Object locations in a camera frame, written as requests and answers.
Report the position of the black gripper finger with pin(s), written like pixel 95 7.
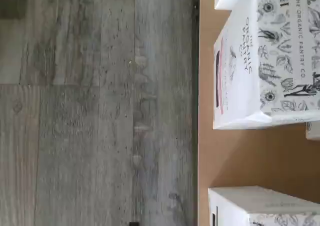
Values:
pixel 134 223

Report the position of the wooden shelf board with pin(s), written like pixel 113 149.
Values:
pixel 250 155

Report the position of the white box pink strip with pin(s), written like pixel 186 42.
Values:
pixel 313 132
pixel 237 85

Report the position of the black metal shelf frame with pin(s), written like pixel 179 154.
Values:
pixel 196 85

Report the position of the white box green strip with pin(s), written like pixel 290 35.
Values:
pixel 250 206

